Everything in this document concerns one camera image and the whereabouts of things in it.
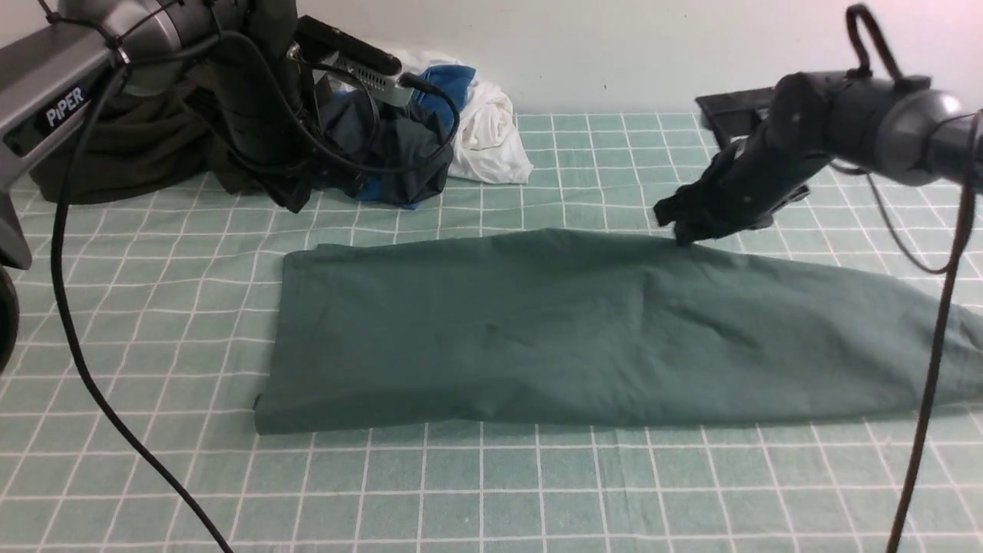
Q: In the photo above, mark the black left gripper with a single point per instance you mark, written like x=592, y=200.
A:
x=259, y=97

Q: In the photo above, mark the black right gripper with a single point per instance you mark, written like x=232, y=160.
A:
x=749, y=180

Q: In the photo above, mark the green long-sleeve top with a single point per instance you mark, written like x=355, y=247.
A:
x=579, y=328

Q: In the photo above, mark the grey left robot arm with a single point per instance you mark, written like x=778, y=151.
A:
x=59, y=77

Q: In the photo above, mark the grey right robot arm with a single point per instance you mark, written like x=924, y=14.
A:
x=907, y=133

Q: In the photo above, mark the dark olive crumpled garment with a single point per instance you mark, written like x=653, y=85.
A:
x=144, y=145

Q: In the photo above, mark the dark grey crumpled garment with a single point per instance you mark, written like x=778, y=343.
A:
x=351, y=123

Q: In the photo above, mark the blue crumpled garment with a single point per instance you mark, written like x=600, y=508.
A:
x=445, y=84

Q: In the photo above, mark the white crumpled garment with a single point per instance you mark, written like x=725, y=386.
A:
x=487, y=144

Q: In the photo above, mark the green checked tablecloth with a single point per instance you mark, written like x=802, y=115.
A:
x=174, y=296

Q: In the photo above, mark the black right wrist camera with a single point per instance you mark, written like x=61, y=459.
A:
x=733, y=115

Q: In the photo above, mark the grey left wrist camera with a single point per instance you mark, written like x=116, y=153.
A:
x=378, y=70

